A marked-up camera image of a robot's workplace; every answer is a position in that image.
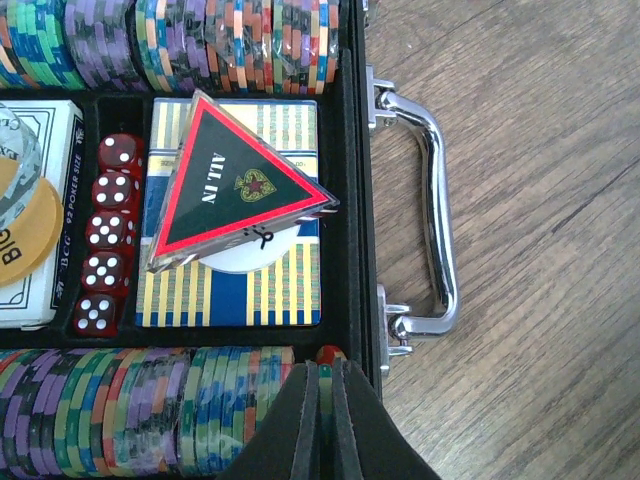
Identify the black poker set case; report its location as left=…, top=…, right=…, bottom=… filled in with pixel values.
left=0, top=0, right=460, bottom=401

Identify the blue yellow card box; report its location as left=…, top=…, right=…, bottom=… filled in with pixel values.
left=135, top=98, right=321, bottom=328

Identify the clear round button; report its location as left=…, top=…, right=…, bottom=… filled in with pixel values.
left=1, top=104, right=43, bottom=229

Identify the white playing card deck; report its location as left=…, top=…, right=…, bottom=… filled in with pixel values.
left=1, top=100, right=84, bottom=329

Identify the orange big blind button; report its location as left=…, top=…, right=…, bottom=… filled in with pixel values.
left=1, top=159, right=64, bottom=286

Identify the mixed colour chip row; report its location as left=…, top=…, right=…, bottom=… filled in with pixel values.
left=1, top=346, right=294, bottom=479

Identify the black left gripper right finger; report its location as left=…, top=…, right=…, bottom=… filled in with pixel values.
left=332, top=359, right=439, bottom=479

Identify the white round dealer button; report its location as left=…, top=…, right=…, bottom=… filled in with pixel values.
left=199, top=226, right=300, bottom=274

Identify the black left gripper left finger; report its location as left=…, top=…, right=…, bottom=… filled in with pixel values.
left=217, top=361, right=320, bottom=480

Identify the orange poker chip stack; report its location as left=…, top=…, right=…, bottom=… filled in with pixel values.
left=1, top=0, right=341, bottom=95

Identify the red black triangular button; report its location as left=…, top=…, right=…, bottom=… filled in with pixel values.
left=146, top=90, right=339, bottom=273

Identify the red dice row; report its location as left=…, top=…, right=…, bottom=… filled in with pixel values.
left=72, top=133, right=144, bottom=338

